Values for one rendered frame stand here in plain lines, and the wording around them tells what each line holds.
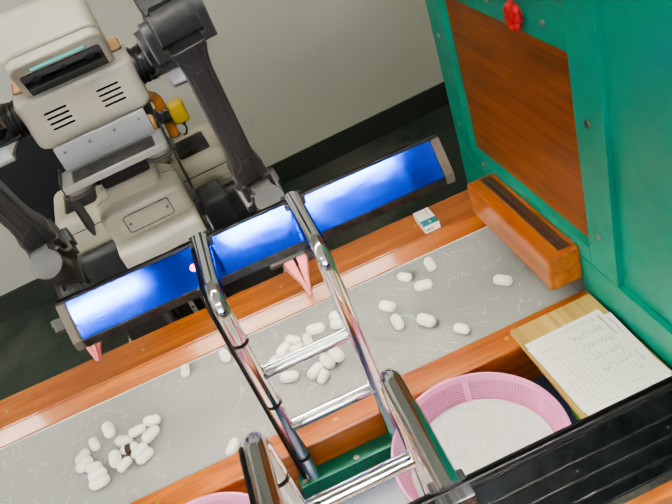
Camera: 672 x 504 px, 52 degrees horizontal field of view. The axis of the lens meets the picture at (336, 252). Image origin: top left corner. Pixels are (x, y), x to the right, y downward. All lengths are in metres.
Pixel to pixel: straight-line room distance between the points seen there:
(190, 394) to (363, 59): 2.31
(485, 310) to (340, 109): 2.25
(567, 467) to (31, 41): 1.31
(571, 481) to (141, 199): 1.35
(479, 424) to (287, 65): 2.39
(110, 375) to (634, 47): 1.12
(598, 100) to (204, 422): 0.85
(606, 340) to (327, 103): 2.43
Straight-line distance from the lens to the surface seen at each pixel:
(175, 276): 1.04
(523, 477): 0.63
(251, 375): 0.98
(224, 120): 1.27
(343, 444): 1.17
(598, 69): 0.94
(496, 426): 1.12
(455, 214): 1.49
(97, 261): 2.13
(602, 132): 0.98
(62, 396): 1.53
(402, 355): 1.25
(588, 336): 1.16
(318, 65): 3.31
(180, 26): 1.17
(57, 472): 1.43
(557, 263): 1.19
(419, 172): 1.06
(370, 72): 3.42
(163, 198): 1.78
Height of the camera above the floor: 1.62
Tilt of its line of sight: 35 degrees down
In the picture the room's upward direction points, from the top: 22 degrees counter-clockwise
